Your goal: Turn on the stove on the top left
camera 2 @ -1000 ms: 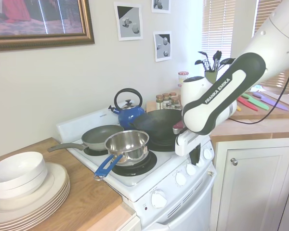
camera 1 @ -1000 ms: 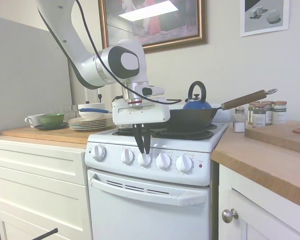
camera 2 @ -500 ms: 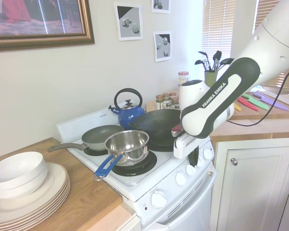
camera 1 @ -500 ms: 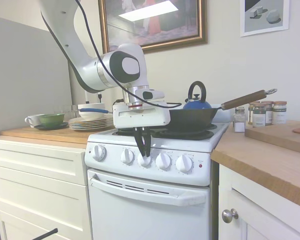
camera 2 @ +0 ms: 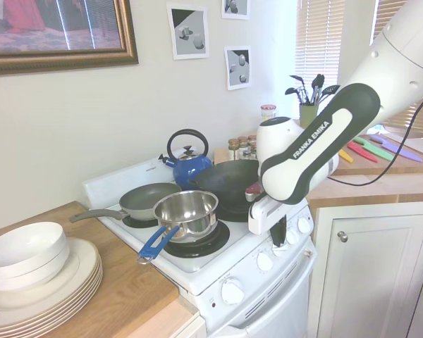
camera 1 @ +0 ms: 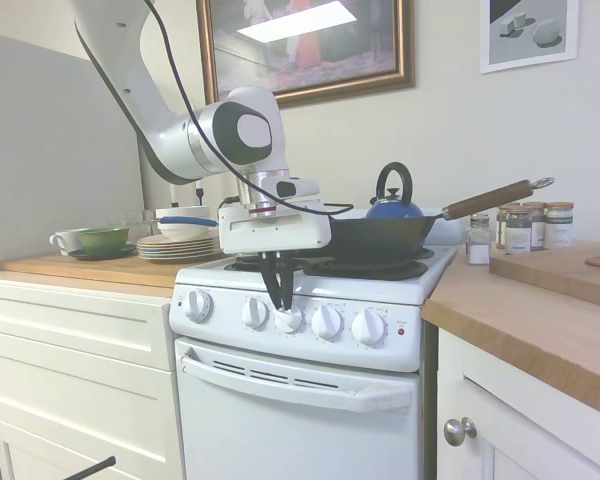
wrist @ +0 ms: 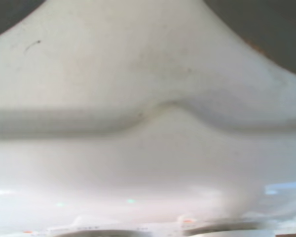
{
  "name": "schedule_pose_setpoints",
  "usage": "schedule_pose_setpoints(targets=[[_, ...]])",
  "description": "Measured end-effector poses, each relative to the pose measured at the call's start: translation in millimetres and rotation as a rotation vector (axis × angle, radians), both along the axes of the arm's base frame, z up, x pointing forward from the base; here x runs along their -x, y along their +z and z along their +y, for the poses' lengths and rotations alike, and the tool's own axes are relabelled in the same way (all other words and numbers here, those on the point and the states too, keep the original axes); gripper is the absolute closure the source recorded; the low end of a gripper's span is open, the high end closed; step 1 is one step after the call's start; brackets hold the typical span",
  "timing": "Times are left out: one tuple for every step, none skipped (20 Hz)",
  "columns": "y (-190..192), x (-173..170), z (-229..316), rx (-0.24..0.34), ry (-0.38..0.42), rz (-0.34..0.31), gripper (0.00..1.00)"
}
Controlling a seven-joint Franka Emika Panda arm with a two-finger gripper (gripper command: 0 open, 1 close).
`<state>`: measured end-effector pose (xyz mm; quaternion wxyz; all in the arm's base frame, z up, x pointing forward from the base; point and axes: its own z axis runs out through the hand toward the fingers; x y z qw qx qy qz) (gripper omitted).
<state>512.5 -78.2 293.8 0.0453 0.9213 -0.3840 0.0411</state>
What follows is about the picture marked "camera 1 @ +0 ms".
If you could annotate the metal cabinet knob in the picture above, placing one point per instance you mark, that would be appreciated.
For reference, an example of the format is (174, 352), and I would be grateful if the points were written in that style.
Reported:
(455, 432)

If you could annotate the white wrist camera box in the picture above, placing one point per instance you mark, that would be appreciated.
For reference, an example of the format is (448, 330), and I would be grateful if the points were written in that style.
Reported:
(292, 189)

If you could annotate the grey shapes poster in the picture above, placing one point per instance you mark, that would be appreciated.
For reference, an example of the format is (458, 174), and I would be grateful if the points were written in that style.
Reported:
(530, 32)

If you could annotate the gold framed painting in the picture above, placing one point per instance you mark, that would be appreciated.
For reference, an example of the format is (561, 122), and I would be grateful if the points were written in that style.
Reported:
(305, 45)

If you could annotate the white oven door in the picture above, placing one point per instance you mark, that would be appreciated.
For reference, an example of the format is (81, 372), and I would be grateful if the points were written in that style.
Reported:
(280, 440)

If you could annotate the stack of white plates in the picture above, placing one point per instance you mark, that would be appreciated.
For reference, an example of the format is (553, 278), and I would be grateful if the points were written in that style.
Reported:
(180, 248)

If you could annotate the black coil burner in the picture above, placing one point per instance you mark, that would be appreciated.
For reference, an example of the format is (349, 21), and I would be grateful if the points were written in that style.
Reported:
(240, 265)
(370, 272)
(427, 252)

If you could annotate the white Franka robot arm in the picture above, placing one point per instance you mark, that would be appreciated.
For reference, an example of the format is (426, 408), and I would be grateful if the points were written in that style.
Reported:
(155, 115)

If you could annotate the white door cabinet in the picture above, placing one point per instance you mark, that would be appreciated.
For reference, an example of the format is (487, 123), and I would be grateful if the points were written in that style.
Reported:
(530, 440)

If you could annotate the black rod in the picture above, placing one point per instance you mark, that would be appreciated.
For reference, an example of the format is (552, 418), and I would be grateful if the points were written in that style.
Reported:
(92, 467)

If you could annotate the white electric stove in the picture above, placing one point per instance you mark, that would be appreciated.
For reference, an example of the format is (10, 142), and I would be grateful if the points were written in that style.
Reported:
(355, 295)

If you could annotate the white drawer cabinet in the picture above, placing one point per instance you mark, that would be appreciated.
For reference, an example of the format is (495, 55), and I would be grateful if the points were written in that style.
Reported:
(70, 375)

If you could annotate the wooden cutting board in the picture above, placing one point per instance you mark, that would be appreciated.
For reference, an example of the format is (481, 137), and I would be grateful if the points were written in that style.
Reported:
(555, 275)

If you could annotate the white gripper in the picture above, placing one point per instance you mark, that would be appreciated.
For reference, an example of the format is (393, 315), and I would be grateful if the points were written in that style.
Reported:
(275, 232)

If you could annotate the green bowl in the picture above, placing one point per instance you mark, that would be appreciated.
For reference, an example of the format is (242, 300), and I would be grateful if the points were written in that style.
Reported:
(102, 236)

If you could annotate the glass salt shaker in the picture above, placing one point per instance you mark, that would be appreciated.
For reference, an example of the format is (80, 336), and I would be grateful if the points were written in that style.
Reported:
(478, 242)

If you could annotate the white burner knob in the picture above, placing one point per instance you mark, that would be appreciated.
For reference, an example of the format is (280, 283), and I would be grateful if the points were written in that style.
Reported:
(326, 322)
(369, 327)
(255, 312)
(290, 322)

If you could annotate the white cup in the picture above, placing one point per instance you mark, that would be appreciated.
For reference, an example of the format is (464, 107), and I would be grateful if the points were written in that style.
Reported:
(65, 240)

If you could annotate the white oven temperature knob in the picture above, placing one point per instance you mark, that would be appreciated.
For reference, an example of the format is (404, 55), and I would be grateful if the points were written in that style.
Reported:
(198, 305)

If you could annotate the white bowl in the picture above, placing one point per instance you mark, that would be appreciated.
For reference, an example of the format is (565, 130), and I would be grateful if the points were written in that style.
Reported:
(182, 211)
(185, 232)

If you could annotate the dark saucer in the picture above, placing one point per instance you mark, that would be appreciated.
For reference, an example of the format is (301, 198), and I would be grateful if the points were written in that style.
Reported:
(102, 253)

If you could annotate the glass spice jar white label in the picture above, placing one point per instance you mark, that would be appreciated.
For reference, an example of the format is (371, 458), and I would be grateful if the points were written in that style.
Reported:
(559, 227)

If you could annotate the clear drinking glass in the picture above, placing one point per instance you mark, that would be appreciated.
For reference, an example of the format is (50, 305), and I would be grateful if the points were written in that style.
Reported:
(140, 222)

